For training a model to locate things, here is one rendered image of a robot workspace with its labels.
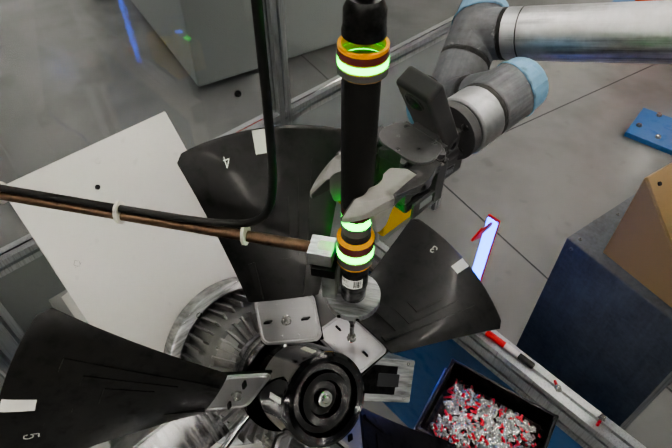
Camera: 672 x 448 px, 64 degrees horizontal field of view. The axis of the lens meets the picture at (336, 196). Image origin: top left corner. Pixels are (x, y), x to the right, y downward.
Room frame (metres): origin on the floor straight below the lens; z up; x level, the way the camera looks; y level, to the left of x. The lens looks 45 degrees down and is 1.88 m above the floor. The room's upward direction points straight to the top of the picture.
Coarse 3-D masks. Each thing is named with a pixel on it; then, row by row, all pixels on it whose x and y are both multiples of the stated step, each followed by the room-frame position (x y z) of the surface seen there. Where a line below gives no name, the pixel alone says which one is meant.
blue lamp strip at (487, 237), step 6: (486, 222) 0.64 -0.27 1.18; (492, 228) 0.63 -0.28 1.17; (486, 234) 0.63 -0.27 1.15; (492, 234) 0.62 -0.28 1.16; (486, 240) 0.63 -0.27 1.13; (492, 240) 0.62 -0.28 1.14; (480, 246) 0.64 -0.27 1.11; (486, 246) 0.63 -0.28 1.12; (480, 252) 0.63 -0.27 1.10; (486, 252) 0.62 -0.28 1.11; (480, 258) 0.63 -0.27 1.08; (486, 258) 0.62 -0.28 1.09; (474, 264) 0.64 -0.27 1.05; (480, 264) 0.63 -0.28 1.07; (474, 270) 0.63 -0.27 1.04; (480, 270) 0.63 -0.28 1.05; (480, 276) 0.62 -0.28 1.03
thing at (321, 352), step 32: (256, 352) 0.37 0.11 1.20; (288, 352) 0.35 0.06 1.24; (320, 352) 0.34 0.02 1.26; (288, 384) 0.30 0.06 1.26; (320, 384) 0.31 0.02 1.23; (352, 384) 0.32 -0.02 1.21; (256, 416) 0.30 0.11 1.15; (288, 416) 0.27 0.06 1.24; (320, 416) 0.28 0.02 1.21; (352, 416) 0.29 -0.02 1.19
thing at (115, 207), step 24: (264, 24) 0.42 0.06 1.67; (264, 48) 0.41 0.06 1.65; (264, 72) 0.41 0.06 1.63; (264, 96) 0.41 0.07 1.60; (264, 120) 0.41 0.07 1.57; (24, 192) 0.48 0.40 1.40; (48, 192) 0.48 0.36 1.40; (168, 216) 0.44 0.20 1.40; (192, 216) 0.44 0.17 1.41; (264, 216) 0.41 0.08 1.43; (240, 240) 0.41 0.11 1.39
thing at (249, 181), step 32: (256, 128) 0.56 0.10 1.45; (288, 128) 0.56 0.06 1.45; (320, 128) 0.56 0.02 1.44; (192, 160) 0.53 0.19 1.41; (256, 160) 0.53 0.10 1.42; (288, 160) 0.53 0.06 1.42; (320, 160) 0.53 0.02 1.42; (224, 192) 0.51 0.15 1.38; (256, 192) 0.50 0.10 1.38; (288, 192) 0.50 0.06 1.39; (288, 224) 0.47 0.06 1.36; (320, 224) 0.47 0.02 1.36; (256, 256) 0.45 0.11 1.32; (288, 256) 0.44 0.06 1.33; (256, 288) 0.42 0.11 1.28; (288, 288) 0.42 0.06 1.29
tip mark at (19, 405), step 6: (6, 402) 0.23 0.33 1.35; (12, 402) 0.23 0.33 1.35; (18, 402) 0.24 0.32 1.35; (24, 402) 0.24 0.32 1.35; (30, 402) 0.24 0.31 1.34; (0, 408) 0.23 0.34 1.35; (6, 408) 0.23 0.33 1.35; (12, 408) 0.23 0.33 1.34; (18, 408) 0.23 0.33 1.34; (24, 408) 0.23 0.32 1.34; (30, 408) 0.24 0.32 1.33
